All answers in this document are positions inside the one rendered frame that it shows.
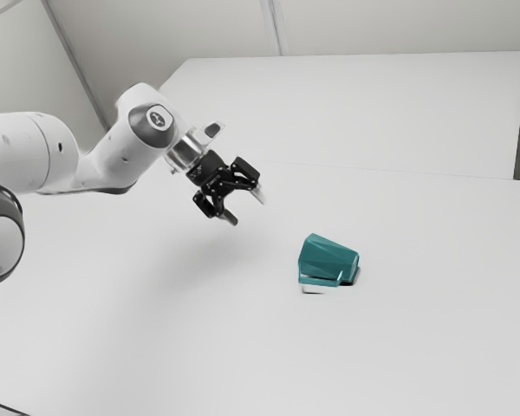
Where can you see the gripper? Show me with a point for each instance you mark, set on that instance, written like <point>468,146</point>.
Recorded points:
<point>206,169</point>

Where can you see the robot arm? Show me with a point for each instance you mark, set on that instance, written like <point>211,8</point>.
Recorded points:
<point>47,151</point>

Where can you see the teal faceted mug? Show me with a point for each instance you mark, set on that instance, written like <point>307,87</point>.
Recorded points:
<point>327,259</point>

